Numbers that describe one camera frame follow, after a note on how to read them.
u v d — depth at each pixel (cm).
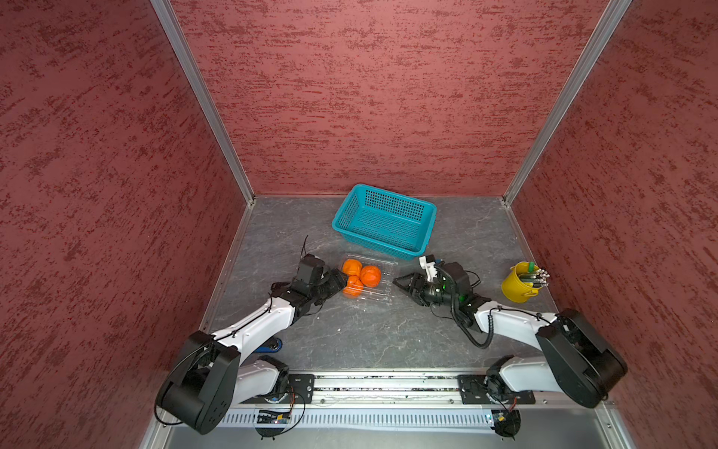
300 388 74
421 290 75
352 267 92
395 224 111
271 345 81
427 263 81
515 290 88
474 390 74
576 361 43
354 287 88
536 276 77
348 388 76
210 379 41
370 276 90
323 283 74
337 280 79
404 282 79
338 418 77
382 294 83
